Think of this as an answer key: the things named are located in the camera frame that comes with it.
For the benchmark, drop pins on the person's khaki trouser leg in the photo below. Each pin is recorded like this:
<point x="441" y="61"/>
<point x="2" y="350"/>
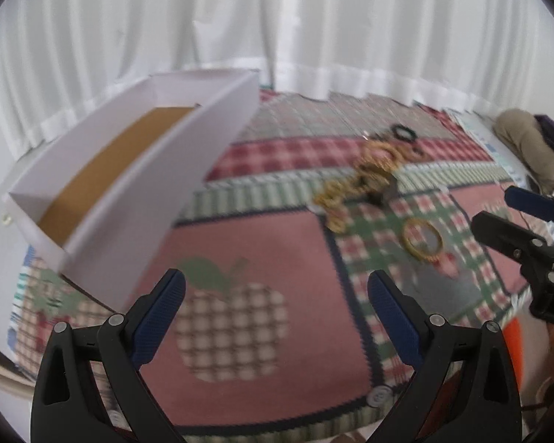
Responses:
<point x="526" y="143"/>

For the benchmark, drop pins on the black hair scrunchie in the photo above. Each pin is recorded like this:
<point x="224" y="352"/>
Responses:
<point x="392" y="133"/>

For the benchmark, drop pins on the blue striped cloth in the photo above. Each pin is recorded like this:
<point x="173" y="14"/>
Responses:
<point x="480" y="131"/>

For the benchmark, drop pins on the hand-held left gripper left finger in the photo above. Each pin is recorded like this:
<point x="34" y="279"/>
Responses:
<point x="159" y="320"/>

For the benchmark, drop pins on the orange seat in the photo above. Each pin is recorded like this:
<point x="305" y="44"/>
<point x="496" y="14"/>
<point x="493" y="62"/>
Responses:
<point x="512" y="346"/>

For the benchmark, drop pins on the patchwork checked cloth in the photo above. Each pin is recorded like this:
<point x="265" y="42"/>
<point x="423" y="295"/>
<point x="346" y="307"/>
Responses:
<point x="258" y="249"/>

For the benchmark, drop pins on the white cardboard box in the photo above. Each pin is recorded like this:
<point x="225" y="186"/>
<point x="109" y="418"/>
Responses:
<point x="203" y="134"/>

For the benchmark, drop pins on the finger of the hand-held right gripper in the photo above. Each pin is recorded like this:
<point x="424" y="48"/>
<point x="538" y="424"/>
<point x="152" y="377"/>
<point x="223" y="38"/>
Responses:
<point x="503" y="235"/>
<point x="528" y="202"/>

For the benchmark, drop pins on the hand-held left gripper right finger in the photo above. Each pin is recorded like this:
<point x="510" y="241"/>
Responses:
<point x="394" y="320"/>

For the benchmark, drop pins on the white cloth button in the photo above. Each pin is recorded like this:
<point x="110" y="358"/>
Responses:
<point x="379" y="397"/>

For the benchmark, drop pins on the white curtain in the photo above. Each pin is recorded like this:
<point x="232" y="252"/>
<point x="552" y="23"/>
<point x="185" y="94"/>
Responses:
<point x="212" y="18"/>

